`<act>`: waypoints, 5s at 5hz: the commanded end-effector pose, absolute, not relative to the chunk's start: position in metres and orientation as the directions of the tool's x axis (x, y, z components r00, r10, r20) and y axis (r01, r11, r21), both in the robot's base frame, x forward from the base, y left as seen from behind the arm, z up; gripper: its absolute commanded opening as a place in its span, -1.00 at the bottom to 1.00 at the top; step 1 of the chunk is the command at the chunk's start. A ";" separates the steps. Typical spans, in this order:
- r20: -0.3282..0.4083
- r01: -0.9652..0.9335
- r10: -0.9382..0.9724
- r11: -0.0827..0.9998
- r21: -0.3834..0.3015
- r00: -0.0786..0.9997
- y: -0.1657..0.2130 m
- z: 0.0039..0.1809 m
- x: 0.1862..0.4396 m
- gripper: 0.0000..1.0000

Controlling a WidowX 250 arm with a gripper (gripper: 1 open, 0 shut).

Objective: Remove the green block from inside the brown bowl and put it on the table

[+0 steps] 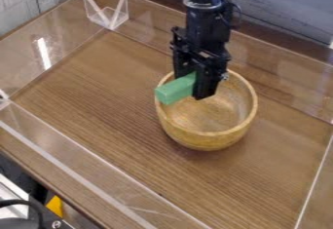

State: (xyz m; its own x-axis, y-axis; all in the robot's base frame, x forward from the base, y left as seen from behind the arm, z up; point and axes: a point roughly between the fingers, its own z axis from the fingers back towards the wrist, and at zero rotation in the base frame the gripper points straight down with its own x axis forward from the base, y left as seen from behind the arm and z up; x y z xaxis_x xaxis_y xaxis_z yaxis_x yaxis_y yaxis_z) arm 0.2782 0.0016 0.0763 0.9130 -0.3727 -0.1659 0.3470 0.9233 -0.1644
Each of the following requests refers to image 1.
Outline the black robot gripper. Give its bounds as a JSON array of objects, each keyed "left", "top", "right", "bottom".
[{"left": 170, "top": 0, "right": 231, "bottom": 100}]

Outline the green rectangular block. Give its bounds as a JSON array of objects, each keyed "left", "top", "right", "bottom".
[{"left": 155, "top": 72, "right": 197, "bottom": 105}]

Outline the brown wooden bowl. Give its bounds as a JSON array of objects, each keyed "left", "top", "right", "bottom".
[{"left": 155, "top": 70, "right": 259, "bottom": 151}]

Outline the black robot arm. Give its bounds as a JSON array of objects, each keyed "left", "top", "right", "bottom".
[{"left": 170, "top": 0, "right": 241, "bottom": 100}]

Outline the clear acrylic corner bracket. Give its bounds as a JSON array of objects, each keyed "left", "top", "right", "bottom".
[{"left": 83, "top": 0, "right": 128, "bottom": 30}]

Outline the clear acrylic front wall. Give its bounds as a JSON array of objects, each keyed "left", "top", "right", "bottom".
[{"left": 0, "top": 100, "right": 213, "bottom": 229}]

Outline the black cable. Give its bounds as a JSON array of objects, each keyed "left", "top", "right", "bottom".
[{"left": 0, "top": 199, "right": 47, "bottom": 229}]

